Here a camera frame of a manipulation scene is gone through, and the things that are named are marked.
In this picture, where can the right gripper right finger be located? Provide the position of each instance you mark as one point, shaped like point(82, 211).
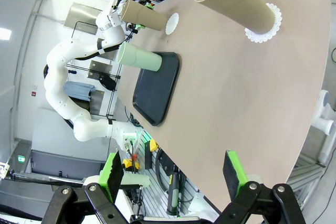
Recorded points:
point(233, 176)

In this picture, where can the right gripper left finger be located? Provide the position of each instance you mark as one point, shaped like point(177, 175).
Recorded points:
point(110, 182)

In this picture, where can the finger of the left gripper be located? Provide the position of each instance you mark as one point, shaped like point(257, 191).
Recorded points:
point(139, 26)
point(149, 5)

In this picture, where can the brown cup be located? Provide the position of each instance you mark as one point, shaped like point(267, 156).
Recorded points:
point(236, 1)
point(147, 18)

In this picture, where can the white paper doily coaster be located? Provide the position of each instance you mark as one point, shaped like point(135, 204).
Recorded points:
point(172, 23)
point(275, 24)

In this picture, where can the green cup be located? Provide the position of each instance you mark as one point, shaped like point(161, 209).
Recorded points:
point(141, 58)

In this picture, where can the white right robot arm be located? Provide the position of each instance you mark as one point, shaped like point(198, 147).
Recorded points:
point(324, 127)

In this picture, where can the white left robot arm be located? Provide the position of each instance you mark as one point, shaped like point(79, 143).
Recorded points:
point(60, 95)

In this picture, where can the yellow emergency stop box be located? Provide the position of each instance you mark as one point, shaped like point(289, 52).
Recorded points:
point(130, 165)
point(153, 146)

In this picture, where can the black green handheld tool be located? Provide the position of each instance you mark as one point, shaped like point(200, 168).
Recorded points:
point(173, 195)

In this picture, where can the black plastic tray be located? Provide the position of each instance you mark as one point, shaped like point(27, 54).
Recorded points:
point(157, 90)

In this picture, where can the grey blue cloth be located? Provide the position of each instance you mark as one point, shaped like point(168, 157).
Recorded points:
point(77, 90)

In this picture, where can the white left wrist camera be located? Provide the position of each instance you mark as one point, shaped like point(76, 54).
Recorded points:
point(114, 5)

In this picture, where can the steel wall panel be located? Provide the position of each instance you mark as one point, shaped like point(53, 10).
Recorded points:
point(81, 15)

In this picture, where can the aluminium profile frame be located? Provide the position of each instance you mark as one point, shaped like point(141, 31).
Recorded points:
point(304, 179)

